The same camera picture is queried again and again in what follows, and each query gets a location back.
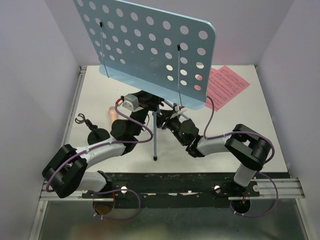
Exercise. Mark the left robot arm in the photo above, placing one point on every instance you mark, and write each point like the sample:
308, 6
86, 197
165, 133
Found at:
67, 171

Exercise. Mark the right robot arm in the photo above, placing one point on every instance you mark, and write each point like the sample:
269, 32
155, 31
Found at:
252, 149

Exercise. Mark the pink sheet music page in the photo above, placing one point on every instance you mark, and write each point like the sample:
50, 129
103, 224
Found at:
224, 85

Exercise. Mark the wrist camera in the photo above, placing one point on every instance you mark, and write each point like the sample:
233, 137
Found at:
131, 102
177, 111

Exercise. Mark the black microphone stand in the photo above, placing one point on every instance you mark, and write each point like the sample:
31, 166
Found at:
96, 134

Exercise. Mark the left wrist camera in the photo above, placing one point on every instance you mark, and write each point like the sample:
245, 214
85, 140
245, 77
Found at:
131, 102

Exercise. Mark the metal front plate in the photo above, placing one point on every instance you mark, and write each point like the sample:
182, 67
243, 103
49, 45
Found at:
75, 220

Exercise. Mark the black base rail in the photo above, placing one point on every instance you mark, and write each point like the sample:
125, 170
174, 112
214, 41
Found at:
172, 190

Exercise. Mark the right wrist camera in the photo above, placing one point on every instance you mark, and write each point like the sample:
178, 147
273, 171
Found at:
177, 111

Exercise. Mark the blue music stand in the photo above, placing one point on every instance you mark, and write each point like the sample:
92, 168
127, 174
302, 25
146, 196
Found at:
160, 52

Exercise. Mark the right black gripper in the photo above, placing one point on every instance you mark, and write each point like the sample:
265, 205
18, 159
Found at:
168, 121

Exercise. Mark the left aluminium edge rail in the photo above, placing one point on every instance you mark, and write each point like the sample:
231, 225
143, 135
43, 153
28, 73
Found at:
74, 105

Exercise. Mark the pink microphone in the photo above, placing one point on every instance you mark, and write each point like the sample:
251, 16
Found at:
113, 115

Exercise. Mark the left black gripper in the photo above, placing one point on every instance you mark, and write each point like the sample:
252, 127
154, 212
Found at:
148, 100

